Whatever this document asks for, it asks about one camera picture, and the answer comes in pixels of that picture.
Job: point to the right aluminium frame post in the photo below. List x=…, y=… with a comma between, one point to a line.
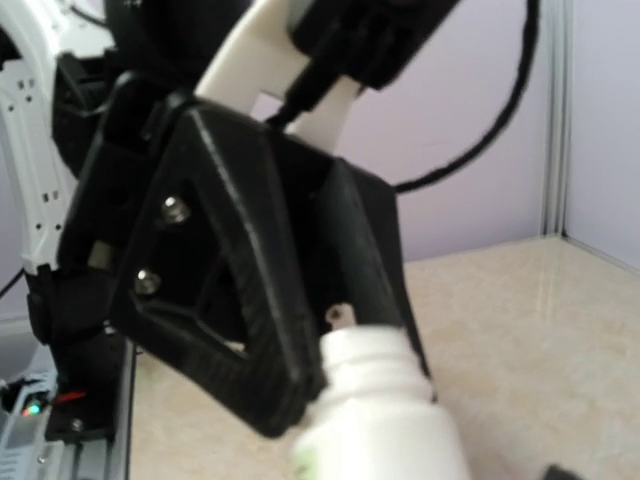
x=558, y=22

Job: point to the aluminium front rail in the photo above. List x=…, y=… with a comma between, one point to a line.
x=47, y=433

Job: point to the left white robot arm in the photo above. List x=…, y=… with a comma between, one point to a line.
x=59, y=64

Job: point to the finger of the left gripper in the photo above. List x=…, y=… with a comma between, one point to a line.
x=210, y=282
x=358, y=218

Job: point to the small white pill bottle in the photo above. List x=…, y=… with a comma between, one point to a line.
x=377, y=418

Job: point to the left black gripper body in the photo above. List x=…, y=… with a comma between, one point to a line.
x=137, y=205

